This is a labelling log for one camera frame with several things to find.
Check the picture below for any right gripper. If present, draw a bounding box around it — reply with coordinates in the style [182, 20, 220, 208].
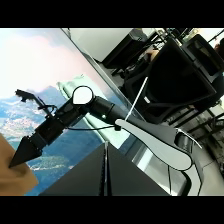
[7, 114, 70, 169]

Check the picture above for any brown T-shirt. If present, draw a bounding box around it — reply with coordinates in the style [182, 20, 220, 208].
[0, 132, 40, 197]

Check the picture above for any black cable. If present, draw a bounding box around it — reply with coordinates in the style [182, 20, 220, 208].
[65, 123, 118, 132]

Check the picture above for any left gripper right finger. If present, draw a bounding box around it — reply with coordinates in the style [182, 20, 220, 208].
[106, 142, 170, 197]

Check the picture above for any pale green garment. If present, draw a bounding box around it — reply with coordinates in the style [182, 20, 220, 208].
[55, 74, 135, 150]

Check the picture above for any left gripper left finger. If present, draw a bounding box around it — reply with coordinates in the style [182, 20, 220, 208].
[39, 141, 107, 197]

